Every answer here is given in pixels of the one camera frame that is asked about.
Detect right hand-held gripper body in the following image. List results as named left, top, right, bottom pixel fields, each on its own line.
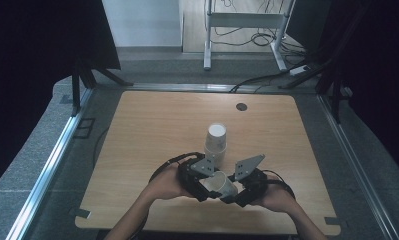
left=232, top=153, right=270, bottom=208

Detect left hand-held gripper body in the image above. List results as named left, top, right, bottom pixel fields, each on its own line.
left=176, top=155, right=222, bottom=203

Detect person's left hand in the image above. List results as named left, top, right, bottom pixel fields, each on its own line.
left=148, top=163, right=196, bottom=202

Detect person's right hand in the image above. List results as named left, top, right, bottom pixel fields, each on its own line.
left=251, top=181, right=297, bottom=215

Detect white power strip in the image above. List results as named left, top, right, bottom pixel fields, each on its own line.
left=289, top=64, right=311, bottom=77

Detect black stand legs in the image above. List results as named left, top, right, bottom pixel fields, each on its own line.
left=70, top=55, right=135, bottom=117

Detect white metal stand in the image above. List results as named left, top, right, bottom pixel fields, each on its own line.
left=203, top=0, right=297, bottom=72

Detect black curtain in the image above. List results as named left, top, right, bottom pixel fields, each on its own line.
left=285, top=0, right=399, bottom=184
left=0, top=0, right=122, bottom=196

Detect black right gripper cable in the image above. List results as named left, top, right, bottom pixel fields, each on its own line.
left=262, top=169, right=297, bottom=202

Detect aluminium floor rail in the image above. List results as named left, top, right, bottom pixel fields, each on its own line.
left=5, top=87, right=95, bottom=240
left=316, top=94, right=399, bottom=240
left=121, top=82, right=279, bottom=94

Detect thin black cable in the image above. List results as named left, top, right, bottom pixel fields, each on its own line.
left=92, top=127, right=110, bottom=169

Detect thick black floor cable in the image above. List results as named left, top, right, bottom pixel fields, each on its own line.
left=229, top=61, right=310, bottom=94

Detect black stand post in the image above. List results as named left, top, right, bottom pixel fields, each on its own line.
left=314, top=64, right=344, bottom=125

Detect tangled black floor cables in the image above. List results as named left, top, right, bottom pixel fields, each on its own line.
left=212, top=0, right=306, bottom=58

